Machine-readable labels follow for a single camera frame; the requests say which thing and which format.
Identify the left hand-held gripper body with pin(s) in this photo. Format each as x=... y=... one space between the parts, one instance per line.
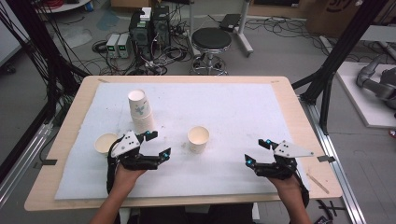
x=127 y=147

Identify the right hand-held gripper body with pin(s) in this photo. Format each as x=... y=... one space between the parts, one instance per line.
x=289 y=151

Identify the stack of white paper cups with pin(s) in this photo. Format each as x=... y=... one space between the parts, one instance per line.
x=141 y=119

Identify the floral paper cup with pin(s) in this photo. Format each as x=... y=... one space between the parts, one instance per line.
x=198 y=138
x=104 y=143

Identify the person's left hand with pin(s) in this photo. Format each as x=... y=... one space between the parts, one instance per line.
x=127 y=179

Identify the person's right hand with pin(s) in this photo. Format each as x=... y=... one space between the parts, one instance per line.
x=288 y=186

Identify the black tape strip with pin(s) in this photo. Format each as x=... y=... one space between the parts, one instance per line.
x=46 y=162
x=327 y=158

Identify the wooden stick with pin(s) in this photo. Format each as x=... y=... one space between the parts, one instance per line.
x=317 y=183

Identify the white table mat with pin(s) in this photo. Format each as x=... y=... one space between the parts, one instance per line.
x=233 y=109

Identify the person's dark pants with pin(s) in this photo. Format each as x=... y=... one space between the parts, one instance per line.
x=193 y=216

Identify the white platform board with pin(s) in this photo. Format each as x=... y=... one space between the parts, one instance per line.
x=364 y=105

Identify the grey bench power supply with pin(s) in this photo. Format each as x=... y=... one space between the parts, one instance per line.
x=124 y=45
x=112 y=45

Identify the black computer tower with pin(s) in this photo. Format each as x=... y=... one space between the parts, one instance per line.
x=161 y=26
x=140 y=34

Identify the black round stool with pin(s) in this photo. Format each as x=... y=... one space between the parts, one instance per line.
x=211 y=38

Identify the small white box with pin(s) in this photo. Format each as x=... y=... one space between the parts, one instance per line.
x=145 y=14

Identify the black flat device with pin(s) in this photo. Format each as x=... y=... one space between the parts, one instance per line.
x=230 y=21

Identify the large brown cardboard box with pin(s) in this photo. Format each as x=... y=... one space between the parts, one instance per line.
x=336 y=15

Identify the white round table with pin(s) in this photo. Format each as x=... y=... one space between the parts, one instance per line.
x=68 y=6

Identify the aluminium floor rail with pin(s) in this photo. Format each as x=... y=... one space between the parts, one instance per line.
x=25 y=158
x=339 y=174

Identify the black metal frame post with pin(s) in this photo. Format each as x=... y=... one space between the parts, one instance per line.
x=34 y=37
x=342 y=46

